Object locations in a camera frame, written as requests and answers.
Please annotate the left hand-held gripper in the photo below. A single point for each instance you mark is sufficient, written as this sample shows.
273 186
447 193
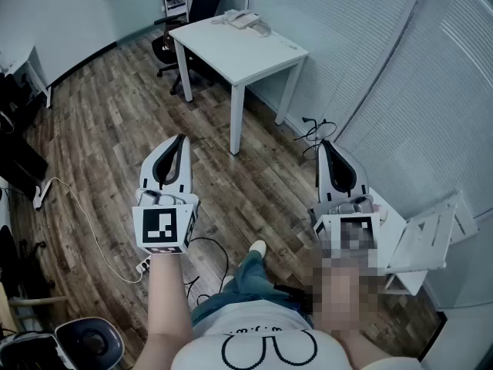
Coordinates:
159 227

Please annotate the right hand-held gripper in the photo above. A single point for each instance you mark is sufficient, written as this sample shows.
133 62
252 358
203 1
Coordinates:
354 226

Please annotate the thin black wire-rim eyeglasses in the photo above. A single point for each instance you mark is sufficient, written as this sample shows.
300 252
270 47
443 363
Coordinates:
289 45

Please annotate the white box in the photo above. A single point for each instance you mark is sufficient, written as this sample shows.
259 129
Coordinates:
265 29

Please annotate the person's right forearm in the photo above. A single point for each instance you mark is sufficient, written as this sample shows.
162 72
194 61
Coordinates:
339 299

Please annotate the person's left forearm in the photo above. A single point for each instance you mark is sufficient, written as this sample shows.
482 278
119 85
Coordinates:
167 303

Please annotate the small white side table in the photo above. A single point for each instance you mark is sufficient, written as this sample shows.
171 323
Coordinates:
391 226

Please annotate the white power strip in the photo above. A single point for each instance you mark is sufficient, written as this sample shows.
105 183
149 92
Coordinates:
144 264

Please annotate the white folding rack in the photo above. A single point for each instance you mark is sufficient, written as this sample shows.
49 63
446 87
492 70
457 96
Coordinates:
427 241

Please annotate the person's white shoe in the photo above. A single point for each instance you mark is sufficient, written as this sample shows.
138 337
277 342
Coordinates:
259 247

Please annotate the white plug adapter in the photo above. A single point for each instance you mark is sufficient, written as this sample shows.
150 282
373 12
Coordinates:
41 195

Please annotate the black waist-worn device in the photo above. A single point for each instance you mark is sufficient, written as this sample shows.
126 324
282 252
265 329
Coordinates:
294 297

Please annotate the person's blue jeans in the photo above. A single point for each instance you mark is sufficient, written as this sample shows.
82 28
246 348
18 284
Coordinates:
250 283

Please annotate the black equipment pile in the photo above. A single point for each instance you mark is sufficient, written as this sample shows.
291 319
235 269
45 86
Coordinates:
19 149

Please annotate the black office chair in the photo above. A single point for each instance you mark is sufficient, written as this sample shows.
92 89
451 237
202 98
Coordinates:
200 10

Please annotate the white desk telephone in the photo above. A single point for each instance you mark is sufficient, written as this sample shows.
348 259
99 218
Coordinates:
242 18

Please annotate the white desk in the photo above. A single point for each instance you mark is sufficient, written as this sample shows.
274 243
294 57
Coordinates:
23 64

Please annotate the person's white printed t-shirt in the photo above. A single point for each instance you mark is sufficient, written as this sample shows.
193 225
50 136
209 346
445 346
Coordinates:
254 341

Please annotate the grey round appliance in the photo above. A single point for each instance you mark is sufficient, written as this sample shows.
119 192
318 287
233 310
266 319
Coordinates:
90 343

